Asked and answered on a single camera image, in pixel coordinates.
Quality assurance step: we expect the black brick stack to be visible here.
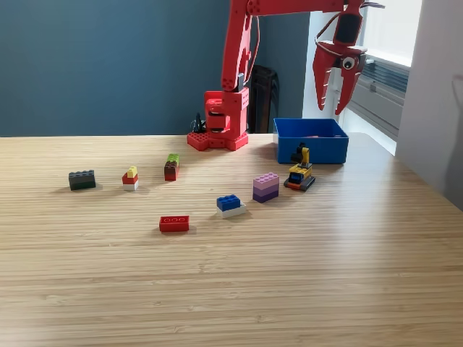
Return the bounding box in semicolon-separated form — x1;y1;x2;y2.
68;169;97;192

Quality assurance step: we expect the blue plastic bin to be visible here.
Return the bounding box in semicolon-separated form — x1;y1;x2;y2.
273;117;350;166

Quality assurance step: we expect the grey window vent unit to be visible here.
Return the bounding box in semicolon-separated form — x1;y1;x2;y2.
336;48;412;140

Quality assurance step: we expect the white framed window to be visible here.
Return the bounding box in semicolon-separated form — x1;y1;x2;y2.
339;0;424;69

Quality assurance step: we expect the black chair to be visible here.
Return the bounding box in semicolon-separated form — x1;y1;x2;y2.
248;64;281;134

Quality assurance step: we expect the yellow toy digger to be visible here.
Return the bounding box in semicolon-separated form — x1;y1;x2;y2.
283;141;316;192

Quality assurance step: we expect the pink and purple brick stack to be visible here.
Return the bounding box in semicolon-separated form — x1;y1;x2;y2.
252;172;281;204

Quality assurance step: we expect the black table clamp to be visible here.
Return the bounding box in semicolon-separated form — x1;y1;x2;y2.
190;112;208;133

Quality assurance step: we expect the blue on white brick stack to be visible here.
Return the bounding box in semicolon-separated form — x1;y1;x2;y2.
216;194;247;219

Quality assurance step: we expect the green brown red brick stack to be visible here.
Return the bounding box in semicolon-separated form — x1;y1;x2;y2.
163;153;181;182

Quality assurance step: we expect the red brick with circles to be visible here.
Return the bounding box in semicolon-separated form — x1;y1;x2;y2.
158;215;190;233

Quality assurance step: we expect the yellow red white brick stack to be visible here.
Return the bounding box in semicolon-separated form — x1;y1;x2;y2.
122;166;140;192

